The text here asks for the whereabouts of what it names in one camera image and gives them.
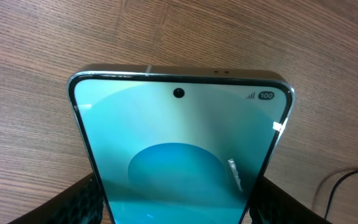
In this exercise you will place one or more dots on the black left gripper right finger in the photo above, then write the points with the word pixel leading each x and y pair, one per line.
pixel 269 204

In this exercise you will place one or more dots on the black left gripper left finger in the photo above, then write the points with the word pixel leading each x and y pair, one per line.
pixel 80 203

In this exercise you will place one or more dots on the blue screen Galaxy smartphone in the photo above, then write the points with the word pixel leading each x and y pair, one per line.
pixel 178 145

